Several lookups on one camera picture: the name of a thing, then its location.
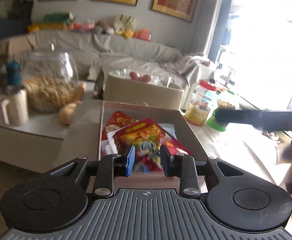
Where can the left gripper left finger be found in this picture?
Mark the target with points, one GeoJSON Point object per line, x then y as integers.
{"type": "Point", "coordinates": [110, 167]}

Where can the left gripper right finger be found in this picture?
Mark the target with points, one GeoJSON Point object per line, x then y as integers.
{"type": "Point", "coordinates": [182, 166]}

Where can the red yellow chip bag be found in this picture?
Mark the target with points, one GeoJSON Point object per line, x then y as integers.
{"type": "Point", "coordinates": [147, 137]}

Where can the pink cardboard box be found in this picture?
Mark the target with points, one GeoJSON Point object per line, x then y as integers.
{"type": "Point", "coordinates": [183, 133]}

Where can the red peanut snack packet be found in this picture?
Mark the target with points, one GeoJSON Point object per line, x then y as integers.
{"type": "Point", "coordinates": [117, 121]}

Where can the green gumball candy dispenser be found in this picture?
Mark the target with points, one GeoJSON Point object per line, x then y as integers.
{"type": "Point", "coordinates": [226, 101]}

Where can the red lid plastic jar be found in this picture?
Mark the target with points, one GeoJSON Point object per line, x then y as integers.
{"type": "Point", "coordinates": [204, 98]}

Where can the cream oval container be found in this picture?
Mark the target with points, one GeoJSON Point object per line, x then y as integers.
{"type": "Point", "coordinates": [138, 88]}

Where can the glass jar with nuts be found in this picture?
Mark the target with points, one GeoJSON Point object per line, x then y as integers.
{"type": "Point", "coordinates": [51, 79]}

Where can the white ceramic mug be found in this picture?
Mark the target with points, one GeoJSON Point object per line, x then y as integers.
{"type": "Point", "coordinates": [15, 106]}

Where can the beige covered sofa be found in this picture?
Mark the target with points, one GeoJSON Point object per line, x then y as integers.
{"type": "Point", "coordinates": [93, 52]}

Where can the teal bottle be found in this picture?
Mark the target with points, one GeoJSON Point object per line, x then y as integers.
{"type": "Point", "coordinates": [13, 73]}

